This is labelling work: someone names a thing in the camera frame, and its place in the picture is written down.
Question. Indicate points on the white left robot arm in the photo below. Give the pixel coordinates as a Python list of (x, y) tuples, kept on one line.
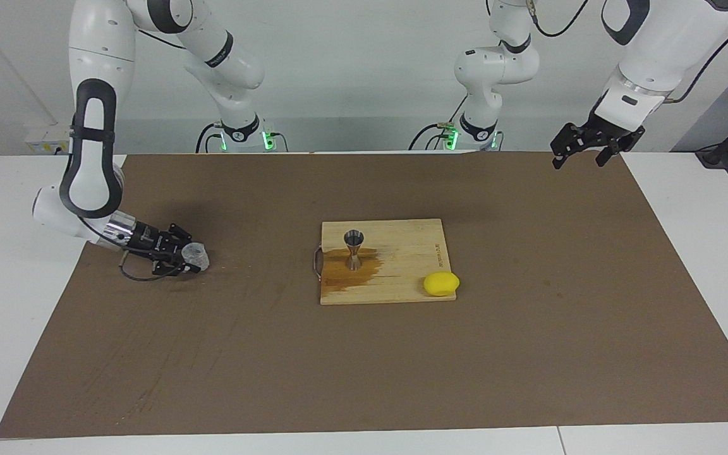
[(661, 57)]

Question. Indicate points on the clear plastic cup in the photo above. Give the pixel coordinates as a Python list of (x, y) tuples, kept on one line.
[(196, 256)]

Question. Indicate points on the wooden cutting board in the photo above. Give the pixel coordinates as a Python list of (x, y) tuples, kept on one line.
[(402, 253)]

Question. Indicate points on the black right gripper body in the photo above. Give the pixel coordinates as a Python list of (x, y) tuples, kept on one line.
[(149, 243)]

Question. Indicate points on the steel jigger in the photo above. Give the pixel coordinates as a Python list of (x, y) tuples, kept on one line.
[(354, 249)]

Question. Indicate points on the white socket box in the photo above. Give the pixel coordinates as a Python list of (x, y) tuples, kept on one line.
[(48, 140)]

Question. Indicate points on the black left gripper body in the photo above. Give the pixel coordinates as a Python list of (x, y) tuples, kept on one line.
[(613, 129)]

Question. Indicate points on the yellow lemon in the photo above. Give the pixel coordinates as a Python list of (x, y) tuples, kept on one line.
[(441, 284)]

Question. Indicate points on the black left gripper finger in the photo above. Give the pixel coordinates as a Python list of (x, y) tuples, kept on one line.
[(568, 140), (609, 153)]

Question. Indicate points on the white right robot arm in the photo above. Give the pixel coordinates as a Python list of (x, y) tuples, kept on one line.
[(102, 57)]

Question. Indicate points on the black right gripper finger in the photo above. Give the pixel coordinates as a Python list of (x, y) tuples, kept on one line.
[(181, 234), (171, 267)]

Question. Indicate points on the brown table mat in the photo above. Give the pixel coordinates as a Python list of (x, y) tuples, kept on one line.
[(212, 354)]

